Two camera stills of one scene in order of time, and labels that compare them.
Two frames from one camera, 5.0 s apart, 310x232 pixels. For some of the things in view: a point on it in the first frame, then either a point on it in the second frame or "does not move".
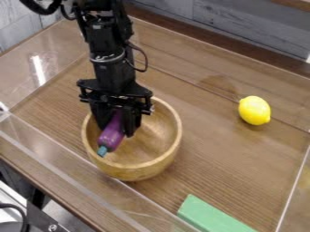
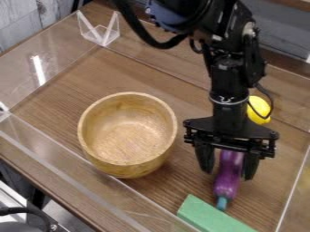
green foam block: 208,217 does not move
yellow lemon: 254,111 does not move
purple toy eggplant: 111,136 -> 227,177
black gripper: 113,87 -> 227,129
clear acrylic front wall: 57,191 does not move
